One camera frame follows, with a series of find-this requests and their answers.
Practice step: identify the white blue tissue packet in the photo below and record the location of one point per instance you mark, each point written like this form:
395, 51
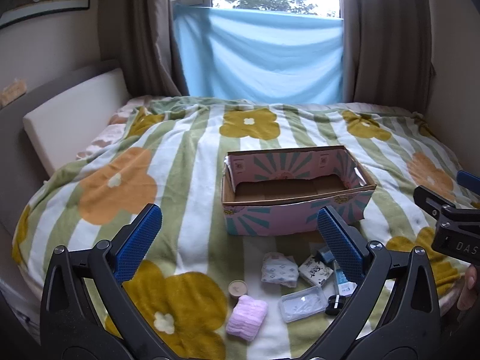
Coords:
279, 269

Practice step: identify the pink rolled towel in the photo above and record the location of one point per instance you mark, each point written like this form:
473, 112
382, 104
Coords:
246, 317

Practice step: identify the pink patterned bedsheet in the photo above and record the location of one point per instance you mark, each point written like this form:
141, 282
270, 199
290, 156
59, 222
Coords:
108, 131

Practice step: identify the white cushion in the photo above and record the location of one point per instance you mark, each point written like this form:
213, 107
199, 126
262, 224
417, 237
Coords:
71, 116

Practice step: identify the striped floral blanket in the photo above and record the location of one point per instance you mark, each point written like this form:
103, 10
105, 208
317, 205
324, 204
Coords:
187, 150

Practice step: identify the white floral patterned box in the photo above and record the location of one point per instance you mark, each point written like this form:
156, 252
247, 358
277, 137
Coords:
315, 271

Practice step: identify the yellow packet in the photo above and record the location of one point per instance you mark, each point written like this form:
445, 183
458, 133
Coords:
13, 90

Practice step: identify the light blue cloth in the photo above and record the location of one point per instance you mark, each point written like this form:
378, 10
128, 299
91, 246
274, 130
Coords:
262, 56

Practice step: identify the brown curtain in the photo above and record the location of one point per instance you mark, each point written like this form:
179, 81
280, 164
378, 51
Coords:
386, 37
142, 33

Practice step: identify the pink printed cardboard box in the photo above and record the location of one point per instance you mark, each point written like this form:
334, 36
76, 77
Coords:
285, 198

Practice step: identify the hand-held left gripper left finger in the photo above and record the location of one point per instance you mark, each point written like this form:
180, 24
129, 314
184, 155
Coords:
139, 238

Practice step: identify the small blue box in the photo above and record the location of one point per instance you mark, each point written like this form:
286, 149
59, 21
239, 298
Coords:
324, 256

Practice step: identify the person's right hand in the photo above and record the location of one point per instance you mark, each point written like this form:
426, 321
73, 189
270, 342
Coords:
468, 288

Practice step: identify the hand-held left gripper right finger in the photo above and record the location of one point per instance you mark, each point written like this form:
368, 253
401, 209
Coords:
339, 238

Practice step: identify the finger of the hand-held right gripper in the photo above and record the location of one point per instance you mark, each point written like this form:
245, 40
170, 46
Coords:
469, 179
431, 198

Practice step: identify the clear plastic container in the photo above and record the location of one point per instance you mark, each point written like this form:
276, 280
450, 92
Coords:
303, 303

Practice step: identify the small black bottle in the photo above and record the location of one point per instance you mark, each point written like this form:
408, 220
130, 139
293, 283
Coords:
333, 305

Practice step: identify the blue white tube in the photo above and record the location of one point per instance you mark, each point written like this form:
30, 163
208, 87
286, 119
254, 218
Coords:
343, 287

